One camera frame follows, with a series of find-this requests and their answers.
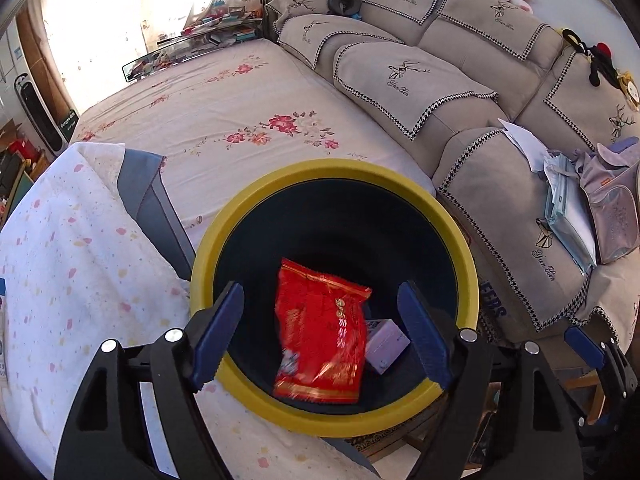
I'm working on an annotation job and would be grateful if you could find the lilac backpack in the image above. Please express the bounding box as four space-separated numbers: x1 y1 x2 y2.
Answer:
575 136 639 264

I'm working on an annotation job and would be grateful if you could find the small lilac box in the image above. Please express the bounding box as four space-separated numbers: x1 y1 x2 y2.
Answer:
366 318 410 375

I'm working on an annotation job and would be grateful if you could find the red snack bag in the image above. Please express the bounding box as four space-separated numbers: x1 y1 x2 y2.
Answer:
273 259 371 404

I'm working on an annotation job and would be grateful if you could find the glass side table with clutter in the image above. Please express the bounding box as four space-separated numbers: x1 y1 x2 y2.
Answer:
122 0 262 82

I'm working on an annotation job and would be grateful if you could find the black tower fan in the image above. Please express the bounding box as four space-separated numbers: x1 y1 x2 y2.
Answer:
14 73 68 157

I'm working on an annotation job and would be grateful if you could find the yellow rimmed dark trash bin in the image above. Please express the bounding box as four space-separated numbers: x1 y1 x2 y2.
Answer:
191 159 480 438

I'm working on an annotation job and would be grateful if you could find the floral bed cover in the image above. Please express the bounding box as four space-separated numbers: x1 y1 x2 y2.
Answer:
74 40 434 245

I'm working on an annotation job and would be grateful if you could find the beige deer pattern sofa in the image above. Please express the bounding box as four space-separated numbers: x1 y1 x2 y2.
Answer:
262 0 639 367

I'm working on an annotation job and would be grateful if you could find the white dotted tablecloth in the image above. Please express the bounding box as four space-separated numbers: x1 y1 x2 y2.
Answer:
0 141 381 480

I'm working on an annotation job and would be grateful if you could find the black neck pillow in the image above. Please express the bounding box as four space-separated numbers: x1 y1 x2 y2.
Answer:
328 0 361 18

